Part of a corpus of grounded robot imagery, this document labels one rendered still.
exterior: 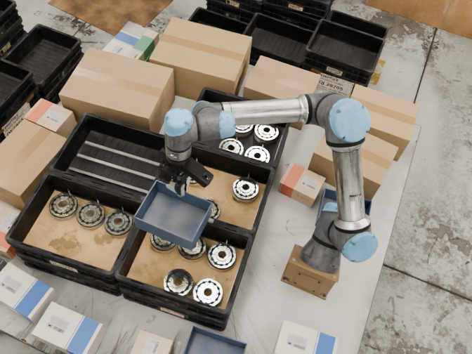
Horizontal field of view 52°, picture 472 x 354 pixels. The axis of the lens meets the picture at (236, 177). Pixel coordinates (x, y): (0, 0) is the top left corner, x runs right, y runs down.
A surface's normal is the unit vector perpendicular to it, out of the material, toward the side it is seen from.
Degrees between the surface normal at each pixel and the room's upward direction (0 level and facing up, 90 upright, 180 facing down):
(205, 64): 0
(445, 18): 72
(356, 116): 46
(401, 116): 0
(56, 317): 0
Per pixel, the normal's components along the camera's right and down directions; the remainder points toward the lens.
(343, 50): 0.07, -0.54
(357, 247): 0.28, 0.45
